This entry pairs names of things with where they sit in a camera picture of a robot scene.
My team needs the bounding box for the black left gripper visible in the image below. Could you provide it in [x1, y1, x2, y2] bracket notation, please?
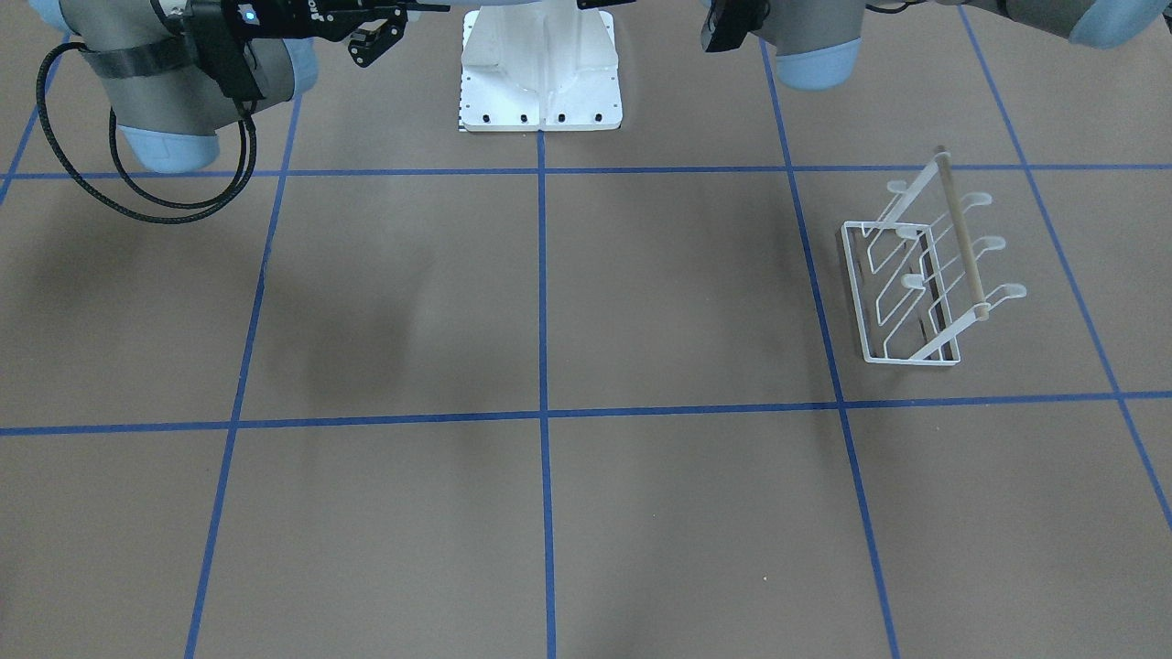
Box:
[577, 0, 634, 11]

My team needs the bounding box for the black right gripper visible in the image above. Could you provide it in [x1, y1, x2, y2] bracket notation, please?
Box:
[222, 1, 407, 68]

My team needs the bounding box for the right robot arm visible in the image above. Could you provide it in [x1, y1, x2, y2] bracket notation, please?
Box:
[32, 1, 420, 174]

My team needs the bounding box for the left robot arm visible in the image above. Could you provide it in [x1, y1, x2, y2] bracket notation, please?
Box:
[700, 1, 1168, 91]

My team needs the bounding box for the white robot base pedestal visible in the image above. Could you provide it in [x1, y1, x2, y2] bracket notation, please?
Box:
[458, 1, 624, 133]

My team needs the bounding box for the black braided cable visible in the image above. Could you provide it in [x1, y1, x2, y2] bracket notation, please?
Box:
[35, 41, 259, 225]

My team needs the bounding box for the white wire cup holder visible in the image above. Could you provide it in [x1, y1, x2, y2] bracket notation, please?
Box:
[839, 147, 1028, 367]

